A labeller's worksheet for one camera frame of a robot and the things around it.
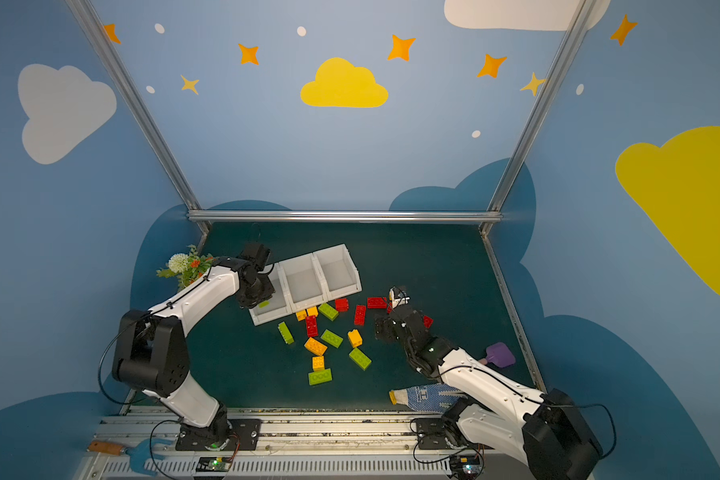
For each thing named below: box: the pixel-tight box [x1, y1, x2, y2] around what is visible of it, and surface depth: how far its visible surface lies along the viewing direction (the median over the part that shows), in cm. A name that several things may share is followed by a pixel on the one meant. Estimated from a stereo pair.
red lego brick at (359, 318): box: [354, 305, 367, 326], surface depth 97 cm
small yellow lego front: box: [312, 356, 325, 371], surface depth 85 cm
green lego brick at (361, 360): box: [349, 347, 372, 371], surface depth 88 cm
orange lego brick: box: [304, 337, 328, 356], surface depth 90 cm
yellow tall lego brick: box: [347, 328, 363, 348], surface depth 91 cm
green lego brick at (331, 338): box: [320, 329, 343, 349], surface depth 92 cm
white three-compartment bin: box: [249, 244, 362, 326], surface depth 101 cm
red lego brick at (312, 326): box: [305, 315, 319, 337], surface depth 95 cm
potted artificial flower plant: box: [156, 244, 215, 291], surface depth 92 cm
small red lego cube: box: [335, 298, 349, 312], surface depth 99 cm
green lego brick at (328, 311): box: [318, 302, 339, 321], surface depth 98 cm
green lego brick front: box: [308, 368, 333, 386], surface depth 86 cm
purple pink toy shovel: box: [479, 342, 516, 368], surface depth 91 cm
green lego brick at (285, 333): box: [277, 321, 295, 345], surface depth 92 cm
